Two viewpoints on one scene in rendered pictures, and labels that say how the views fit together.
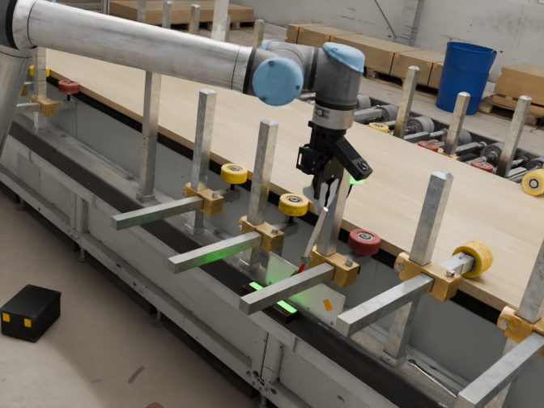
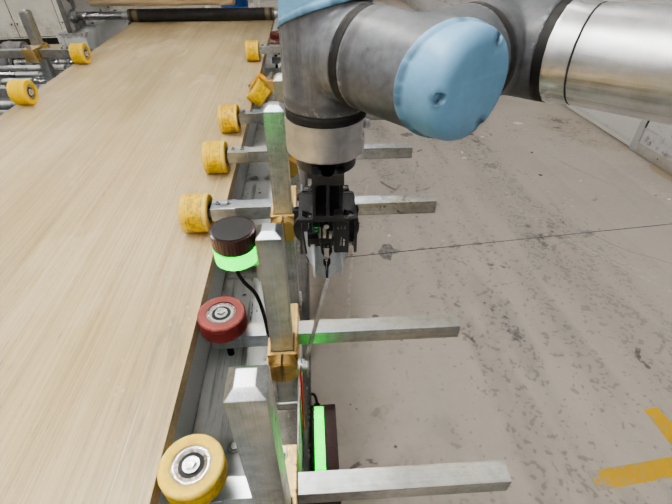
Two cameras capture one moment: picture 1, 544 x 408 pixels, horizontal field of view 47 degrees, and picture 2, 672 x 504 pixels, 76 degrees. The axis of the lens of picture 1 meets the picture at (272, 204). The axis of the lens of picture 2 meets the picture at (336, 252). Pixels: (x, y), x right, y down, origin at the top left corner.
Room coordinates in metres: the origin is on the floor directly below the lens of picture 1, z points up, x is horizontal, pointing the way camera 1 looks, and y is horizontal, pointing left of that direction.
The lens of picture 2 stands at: (1.64, 0.24, 1.44)
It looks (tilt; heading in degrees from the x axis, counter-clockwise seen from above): 39 degrees down; 225
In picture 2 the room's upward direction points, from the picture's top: straight up
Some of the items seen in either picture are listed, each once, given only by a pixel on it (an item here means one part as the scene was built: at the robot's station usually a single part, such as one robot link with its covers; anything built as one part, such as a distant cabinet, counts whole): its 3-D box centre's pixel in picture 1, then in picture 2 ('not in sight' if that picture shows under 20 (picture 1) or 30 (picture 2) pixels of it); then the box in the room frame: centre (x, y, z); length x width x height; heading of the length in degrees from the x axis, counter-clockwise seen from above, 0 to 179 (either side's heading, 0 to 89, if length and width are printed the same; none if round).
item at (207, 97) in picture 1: (200, 168); not in sight; (1.71, 0.22, 0.91); 0.03 x 0.03 x 0.48; 49
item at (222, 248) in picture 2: not in sight; (233, 235); (1.41, -0.18, 1.10); 0.06 x 0.06 x 0.02
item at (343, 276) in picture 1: (331, 264); (282, 341); (1.36, -0.17, 0.85); 0.13 x 0.06 x 0.05; 49
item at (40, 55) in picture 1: (40, 86); not in sight; (2.37, 0.97, 0.89); 0.03 x 0.03 x 0.48; 49
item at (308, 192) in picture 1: (312, 195); (338, 260); (1.31, -0.09, 1.05); 0.06 x 0.03 x 0.09; 49
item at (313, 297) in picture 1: (302, 290); (301, 397); (1.38, -0.11, 0.75); 0.26 x 0.01 x 0.10; 49
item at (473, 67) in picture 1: (465, 78); not in sight; (6.99, -1.90, 0.36); 0.59 x 0.57 x 0.73; 144
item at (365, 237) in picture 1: (361, 253); (226, 332); (1.43, -0.25, 0.85); 0.08 x 0.08 x 0.11
